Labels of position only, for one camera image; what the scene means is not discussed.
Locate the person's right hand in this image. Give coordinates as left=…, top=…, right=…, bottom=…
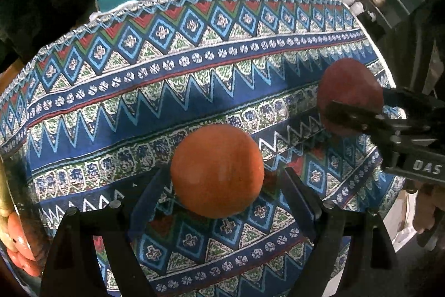
left=412, top=182, right=444, bottom=234

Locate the orange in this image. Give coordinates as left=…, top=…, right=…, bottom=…
left=8, top=212, right=43, bottom=261
left=7, top=248, right=41, bottom=278
left=170, top=124, right=265, bottom=219

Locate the clear glass bowl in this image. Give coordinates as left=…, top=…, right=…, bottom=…
left=1, top=158, right=50, bottom=296

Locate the dark red apple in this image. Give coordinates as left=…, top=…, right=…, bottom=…
left=317, top=58, right=384, bottom=137

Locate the patterned blue tablecloth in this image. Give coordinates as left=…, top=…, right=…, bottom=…
left=1, top=0, right=403, bottom=296

